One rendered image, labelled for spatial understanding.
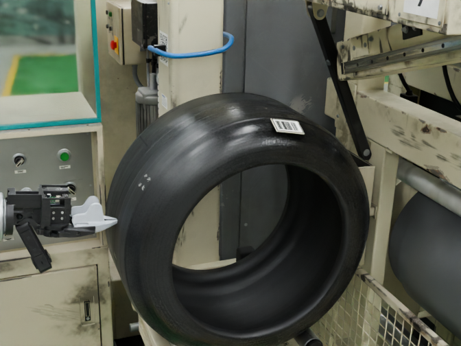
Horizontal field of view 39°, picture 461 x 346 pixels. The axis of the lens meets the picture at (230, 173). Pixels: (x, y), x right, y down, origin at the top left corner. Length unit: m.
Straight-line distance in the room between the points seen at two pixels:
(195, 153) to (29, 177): 0.77
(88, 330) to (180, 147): 0.98
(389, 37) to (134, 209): 0.64
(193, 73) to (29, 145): 0.55
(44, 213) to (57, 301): 0.78
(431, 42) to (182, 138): 0.51
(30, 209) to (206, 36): 0.58
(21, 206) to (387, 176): 0.99
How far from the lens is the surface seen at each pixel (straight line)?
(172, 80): 1.54
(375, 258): 1.91
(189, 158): 1.21
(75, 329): 2.07
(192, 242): 1.69
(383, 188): 1.82
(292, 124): 1.27
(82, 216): 1.28
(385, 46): 1.44
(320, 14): 1.56
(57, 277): 1.97
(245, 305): 1.63
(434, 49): 1.30
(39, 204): 1.27
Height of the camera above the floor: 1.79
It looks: 21 degrees down
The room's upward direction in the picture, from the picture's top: 1 degrees clockwise
